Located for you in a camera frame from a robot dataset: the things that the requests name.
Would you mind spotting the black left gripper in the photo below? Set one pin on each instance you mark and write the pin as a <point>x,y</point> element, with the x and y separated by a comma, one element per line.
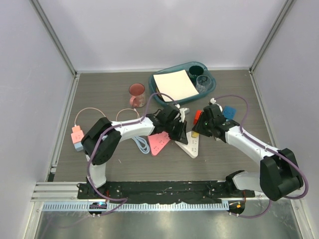
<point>181,135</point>

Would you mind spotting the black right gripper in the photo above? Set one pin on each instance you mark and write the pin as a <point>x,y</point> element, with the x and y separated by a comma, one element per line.
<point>198,127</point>

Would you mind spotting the yellow plug adapter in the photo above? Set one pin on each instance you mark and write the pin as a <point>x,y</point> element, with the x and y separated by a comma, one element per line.
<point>194,134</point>

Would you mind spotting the red cube socket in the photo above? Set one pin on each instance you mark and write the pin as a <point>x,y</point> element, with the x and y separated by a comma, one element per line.
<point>197,116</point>

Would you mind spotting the white triangular power strip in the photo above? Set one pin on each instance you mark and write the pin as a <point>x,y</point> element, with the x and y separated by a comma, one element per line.
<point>191,149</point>

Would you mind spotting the pink triangular power strip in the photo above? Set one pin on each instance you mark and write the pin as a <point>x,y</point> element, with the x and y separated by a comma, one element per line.
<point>157,142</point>

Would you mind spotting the blue cube socket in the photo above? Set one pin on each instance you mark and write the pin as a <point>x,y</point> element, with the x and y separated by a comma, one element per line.
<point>229,112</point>

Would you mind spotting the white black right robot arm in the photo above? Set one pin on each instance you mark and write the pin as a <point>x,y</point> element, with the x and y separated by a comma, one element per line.
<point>277,176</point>

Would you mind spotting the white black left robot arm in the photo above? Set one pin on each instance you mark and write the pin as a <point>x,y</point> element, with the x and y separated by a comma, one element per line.
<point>101,141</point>

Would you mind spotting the pink charger plug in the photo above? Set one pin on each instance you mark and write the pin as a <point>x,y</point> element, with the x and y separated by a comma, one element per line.
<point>77,134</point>

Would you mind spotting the clear glass cup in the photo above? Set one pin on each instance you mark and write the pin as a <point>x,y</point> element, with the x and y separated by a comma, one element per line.
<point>203,83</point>

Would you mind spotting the white paper sheet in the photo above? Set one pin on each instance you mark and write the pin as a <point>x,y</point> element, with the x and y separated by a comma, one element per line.
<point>176,84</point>

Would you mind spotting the dark green cup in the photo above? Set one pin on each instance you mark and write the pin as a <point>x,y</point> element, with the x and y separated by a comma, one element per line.
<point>195,71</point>

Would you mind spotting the light blue power strip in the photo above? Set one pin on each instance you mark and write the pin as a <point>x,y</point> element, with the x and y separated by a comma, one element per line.
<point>78,146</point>

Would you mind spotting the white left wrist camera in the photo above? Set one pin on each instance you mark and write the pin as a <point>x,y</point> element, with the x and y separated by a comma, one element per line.
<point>183,112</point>

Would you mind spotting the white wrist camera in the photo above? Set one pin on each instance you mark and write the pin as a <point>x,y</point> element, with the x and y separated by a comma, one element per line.
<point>214,102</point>
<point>183,112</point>

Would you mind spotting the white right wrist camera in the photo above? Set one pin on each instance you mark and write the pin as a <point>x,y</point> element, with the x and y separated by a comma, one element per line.
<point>214,102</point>

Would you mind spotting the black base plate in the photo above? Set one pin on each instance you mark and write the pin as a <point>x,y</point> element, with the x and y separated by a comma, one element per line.
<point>163,192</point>

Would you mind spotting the perforated cable duct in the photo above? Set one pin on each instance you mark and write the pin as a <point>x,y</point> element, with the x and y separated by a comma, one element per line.
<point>99,206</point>

